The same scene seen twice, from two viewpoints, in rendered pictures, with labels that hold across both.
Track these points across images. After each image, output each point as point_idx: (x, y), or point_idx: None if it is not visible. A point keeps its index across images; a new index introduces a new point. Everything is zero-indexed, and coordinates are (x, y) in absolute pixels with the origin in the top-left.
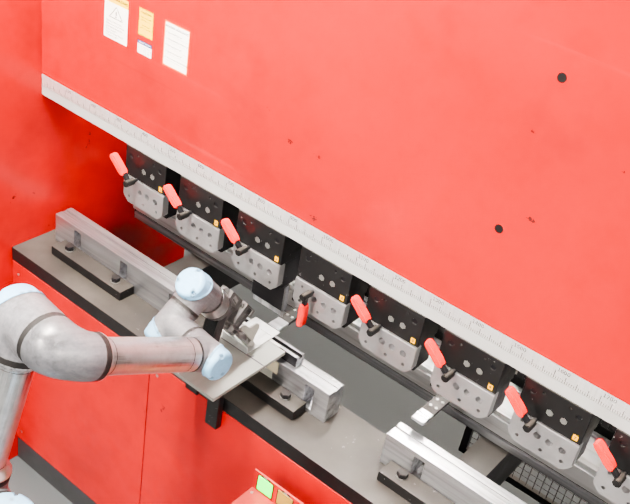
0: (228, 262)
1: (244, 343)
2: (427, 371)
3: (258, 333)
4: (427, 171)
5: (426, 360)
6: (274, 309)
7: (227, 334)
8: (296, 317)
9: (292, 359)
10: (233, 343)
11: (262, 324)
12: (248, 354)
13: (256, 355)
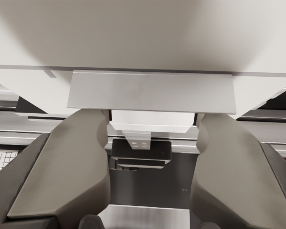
0: None
1: (98, 112)
2: None
3: (140, 119)
4: None
5: (6, 139)
6: (108, 213)
7: (201, 110)
8: (130, 143)
9: (29, 102)
10: (156, 82)
11: (158, 129)
12: (68, 72)
13: (51, 82)
